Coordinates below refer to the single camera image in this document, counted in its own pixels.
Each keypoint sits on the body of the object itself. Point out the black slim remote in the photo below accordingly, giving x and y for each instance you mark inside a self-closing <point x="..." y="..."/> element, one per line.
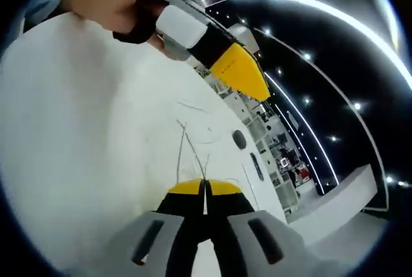
<point x="256" y="166"/>

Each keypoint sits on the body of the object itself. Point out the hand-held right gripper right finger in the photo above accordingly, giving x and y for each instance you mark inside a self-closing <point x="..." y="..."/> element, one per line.
<point x="244" y="228"/>

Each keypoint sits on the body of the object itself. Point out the white square pillar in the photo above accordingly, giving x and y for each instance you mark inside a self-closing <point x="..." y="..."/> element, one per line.
<point x="347" y="190"/>

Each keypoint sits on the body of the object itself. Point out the person's left hand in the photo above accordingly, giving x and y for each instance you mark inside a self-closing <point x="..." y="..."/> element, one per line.
<point x="106" y="9"/>

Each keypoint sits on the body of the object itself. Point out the dark grey oval device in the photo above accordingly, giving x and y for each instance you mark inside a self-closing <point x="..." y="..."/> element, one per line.
<point x="239" y="139"/>

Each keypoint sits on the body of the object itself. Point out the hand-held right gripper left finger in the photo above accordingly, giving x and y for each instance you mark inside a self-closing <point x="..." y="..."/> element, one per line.
<point x="167" y="225"/>

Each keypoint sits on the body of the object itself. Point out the long curved ceiling light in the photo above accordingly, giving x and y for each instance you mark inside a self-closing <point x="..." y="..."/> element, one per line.
<point x="338" y="9"/>

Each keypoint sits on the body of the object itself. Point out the rows of white office desks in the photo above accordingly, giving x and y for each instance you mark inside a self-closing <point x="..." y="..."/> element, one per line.
<point x="257" y="125"/>

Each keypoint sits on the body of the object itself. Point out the white desktop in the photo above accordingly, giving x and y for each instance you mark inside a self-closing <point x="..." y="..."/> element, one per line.
<point x="80" y="129"/>

